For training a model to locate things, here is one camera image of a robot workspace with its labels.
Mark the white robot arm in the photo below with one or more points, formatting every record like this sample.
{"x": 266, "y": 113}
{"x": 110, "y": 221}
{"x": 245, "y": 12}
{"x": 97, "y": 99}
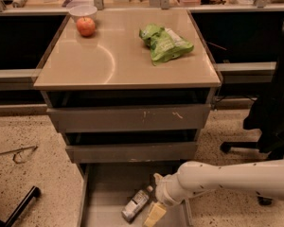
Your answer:
{"x": 263, "y": 179}

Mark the open bottom grey drawer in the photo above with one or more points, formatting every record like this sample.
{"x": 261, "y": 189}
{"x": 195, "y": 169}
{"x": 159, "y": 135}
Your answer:
{"x": 107, "y": 188}

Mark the clear blue plastic bottle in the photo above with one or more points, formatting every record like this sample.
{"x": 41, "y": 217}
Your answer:
{"x": 136, "y": 204}

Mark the white bowl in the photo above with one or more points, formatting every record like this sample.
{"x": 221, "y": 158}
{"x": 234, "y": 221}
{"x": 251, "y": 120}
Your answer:
{"x": 81, "y": 11}

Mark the top grey drawer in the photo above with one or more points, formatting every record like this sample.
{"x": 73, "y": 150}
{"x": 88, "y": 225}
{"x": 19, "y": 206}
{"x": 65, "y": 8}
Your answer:
{"x": 135, "y": 118}

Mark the green chip bag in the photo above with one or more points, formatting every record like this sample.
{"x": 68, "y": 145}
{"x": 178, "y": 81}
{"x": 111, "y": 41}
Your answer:
{"x": 164, "y": 44}

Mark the middle grey drawer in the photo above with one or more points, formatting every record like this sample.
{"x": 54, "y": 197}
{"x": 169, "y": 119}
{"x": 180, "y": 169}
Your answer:
{"x": 131, "y": 152}

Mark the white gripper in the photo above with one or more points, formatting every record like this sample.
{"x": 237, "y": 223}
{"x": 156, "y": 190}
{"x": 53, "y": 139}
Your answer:
{"x": 163, "y": 190}

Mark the grey drawer cabinet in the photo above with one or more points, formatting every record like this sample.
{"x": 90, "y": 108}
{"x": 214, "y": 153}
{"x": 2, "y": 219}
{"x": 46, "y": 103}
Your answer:
{"x": 113, "y": 68}

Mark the black office chair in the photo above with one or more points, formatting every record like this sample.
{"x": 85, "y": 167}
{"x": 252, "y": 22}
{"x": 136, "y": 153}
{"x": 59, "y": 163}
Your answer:
{"x": 267, "y": 114}

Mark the black chair leg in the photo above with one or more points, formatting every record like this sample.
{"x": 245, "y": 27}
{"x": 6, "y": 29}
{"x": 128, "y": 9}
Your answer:
{"x": 34, "y": 192}

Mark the red apple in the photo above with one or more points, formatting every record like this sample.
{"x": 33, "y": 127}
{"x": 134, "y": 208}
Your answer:
{"x": 86, "y": 26}

